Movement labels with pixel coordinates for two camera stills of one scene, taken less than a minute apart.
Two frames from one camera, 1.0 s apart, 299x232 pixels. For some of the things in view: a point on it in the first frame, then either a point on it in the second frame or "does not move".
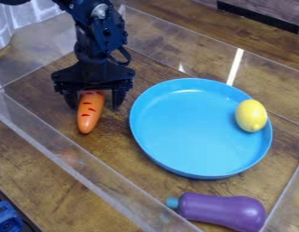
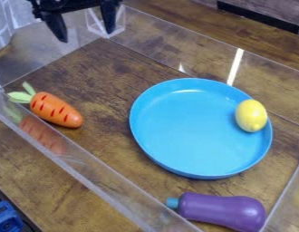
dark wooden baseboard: (264, 19) does not move
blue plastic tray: (184, 129) does not move
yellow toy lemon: (252, 115) does not move
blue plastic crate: (5, 218) does not move
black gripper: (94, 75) -> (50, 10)
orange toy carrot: (90, 109) -> (47, 107)
